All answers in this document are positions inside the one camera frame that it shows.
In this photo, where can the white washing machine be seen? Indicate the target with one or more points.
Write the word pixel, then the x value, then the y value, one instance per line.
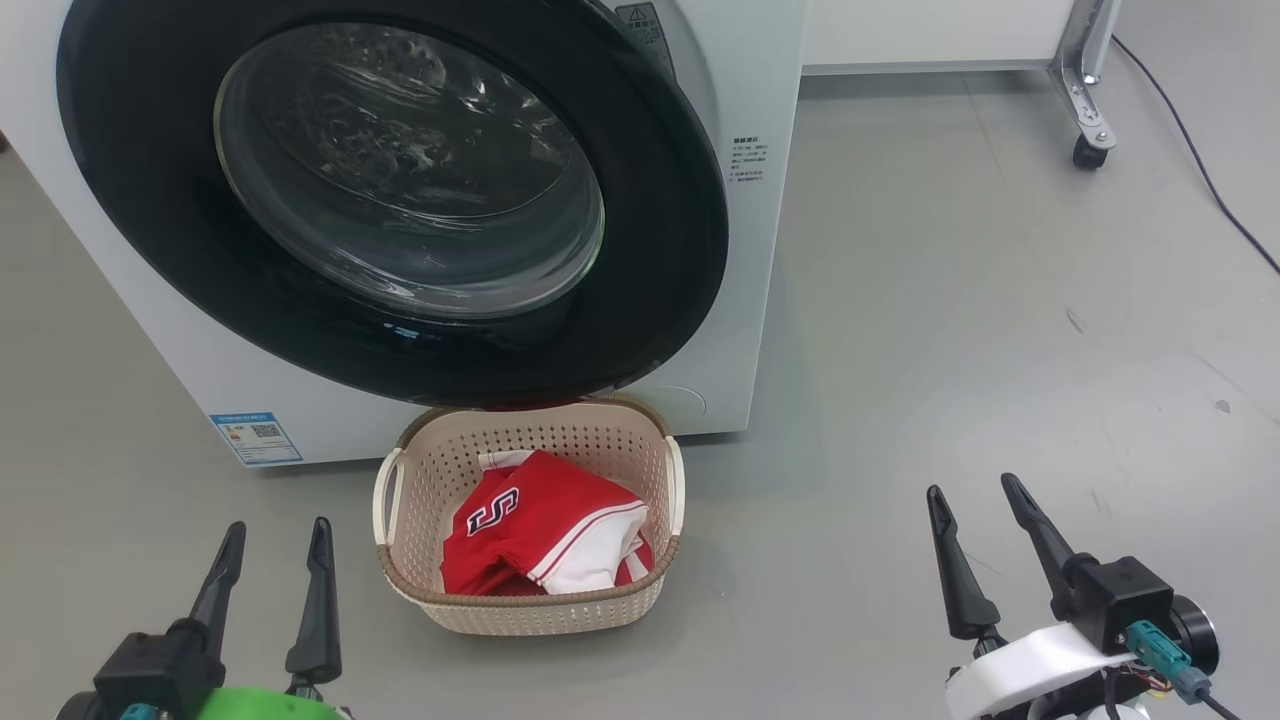
pixel 760 300

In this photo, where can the cream perforated laundry basket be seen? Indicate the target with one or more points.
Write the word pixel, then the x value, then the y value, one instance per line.
pixel 540 610

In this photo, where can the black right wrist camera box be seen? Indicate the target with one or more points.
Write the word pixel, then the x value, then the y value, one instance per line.
pixel 1130 600

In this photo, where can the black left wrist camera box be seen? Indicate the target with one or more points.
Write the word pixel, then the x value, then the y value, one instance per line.
pixel 150 670

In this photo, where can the grey warning sticker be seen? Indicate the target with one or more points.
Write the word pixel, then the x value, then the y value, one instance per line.
pixel 640 25

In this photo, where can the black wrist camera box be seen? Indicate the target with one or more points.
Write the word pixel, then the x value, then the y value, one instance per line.
pixel 150 670
pixel 1130 600

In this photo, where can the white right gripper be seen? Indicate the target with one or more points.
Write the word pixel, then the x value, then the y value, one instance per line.
pixel 1020 670

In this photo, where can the white partition board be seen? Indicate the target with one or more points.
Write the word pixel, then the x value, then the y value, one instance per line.
pixel 930 30

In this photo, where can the red white-trimmed sports garment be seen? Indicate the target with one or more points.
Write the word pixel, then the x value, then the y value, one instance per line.
pixel 560 500

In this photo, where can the blue energy label sticker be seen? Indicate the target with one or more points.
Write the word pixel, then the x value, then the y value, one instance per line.
pixel 255 440

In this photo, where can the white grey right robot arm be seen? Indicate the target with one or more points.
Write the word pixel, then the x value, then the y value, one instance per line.
pixel 1135 714

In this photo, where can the black round washer door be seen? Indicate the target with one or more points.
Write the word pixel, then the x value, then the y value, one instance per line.
pixel 650 300

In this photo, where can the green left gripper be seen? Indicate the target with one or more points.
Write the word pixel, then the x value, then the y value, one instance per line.
pixel 265 705

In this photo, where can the metal partition foot with caster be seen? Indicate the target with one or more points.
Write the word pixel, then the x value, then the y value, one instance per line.
pixel 1085 90

